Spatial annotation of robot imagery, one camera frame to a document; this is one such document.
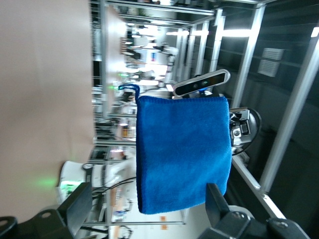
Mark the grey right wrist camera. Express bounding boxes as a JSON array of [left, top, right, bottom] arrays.
[[172, 69, 231, 97]]

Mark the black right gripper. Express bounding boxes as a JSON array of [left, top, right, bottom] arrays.
[[228, 107, 251, 151]]

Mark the black right base cable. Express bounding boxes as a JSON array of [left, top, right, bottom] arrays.
[[91, 176, 137, 197]]

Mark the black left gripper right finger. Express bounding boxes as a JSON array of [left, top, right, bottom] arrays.
[[205, 183, 253, 229]]

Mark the aluminium profile frame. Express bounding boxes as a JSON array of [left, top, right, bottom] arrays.
[[208, 4, 319, 223]]

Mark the white paper sheet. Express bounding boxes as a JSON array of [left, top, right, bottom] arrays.
[[257, 59, 280, 77]]

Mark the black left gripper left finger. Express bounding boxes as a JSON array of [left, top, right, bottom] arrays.
[[56, 182, 93, 235]]

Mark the blue microfibre towel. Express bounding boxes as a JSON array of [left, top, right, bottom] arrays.
[[117, 84, 233, 215]]

